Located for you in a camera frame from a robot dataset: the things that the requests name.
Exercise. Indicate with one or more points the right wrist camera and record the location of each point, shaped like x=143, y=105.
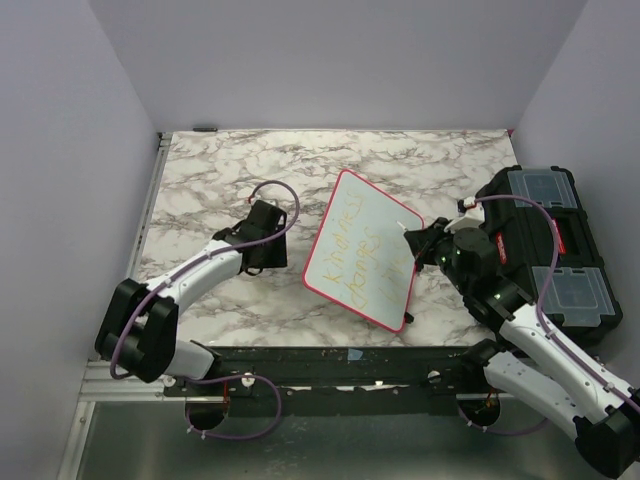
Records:
x=471, y=215

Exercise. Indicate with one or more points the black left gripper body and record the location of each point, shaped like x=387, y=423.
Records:
x=274, y=256

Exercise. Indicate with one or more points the black plastic toolbox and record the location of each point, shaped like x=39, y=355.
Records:
x=542, y=216

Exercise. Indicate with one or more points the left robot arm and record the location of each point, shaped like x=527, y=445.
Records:
x=138, y=335

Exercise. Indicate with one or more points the pink framed whiteboard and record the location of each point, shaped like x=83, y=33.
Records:
x=359, y=259

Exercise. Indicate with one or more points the aluminium frame profile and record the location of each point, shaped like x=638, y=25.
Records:
x=97, y=386

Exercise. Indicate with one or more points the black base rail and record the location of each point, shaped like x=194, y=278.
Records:
x=340, y=381

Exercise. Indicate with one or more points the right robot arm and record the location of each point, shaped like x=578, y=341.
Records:
x=596, y=409

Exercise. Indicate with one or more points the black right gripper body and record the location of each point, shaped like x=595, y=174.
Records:
x=444, y=252

